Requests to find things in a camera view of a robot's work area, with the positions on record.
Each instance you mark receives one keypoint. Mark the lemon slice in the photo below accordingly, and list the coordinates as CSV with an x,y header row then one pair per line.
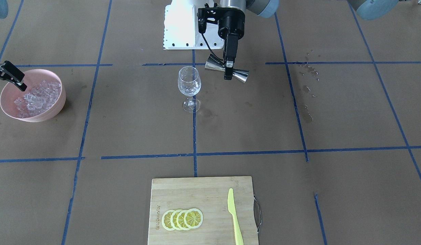
x,y
193,218
166,220
180,220
173,219

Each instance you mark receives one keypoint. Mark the clear wine glass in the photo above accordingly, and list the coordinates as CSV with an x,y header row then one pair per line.
x,y
189,84

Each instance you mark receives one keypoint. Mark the bamboo cutting board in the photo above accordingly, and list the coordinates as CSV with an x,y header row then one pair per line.
x,y
209,195

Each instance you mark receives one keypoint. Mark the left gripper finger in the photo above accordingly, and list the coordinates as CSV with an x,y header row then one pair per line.
x,y
229,55

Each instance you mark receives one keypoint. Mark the pink bowl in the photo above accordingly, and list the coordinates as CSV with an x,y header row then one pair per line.
x,y
10,93

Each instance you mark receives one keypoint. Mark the steel double jigger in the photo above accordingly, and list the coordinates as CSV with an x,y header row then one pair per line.
x,y
213,64

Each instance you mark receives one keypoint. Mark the yellow plastic knife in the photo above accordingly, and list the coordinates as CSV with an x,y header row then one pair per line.
x,y
238,239

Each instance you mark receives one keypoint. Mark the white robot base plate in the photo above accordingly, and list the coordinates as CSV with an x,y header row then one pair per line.
x,y
181,27

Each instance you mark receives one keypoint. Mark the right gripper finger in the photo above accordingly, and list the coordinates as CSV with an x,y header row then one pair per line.
x,y
10,73

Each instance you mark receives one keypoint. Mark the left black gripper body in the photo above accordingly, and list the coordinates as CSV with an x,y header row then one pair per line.
x,y
232,21

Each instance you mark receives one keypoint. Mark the pile of clear ice cubes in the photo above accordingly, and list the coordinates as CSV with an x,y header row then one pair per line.
x,y
39,99

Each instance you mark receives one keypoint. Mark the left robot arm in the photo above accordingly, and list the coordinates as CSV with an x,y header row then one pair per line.
x,y
365,9

